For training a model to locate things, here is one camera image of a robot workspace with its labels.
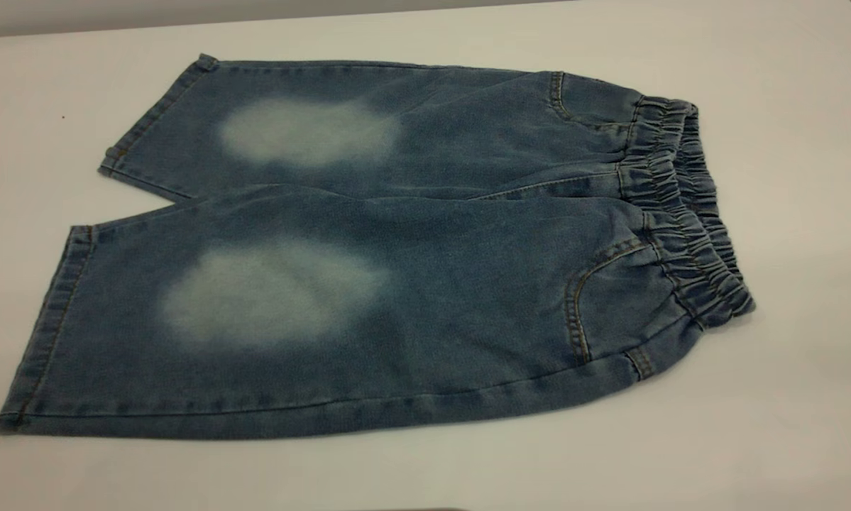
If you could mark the blue denim jeans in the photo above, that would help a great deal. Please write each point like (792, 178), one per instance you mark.
(425, 234)

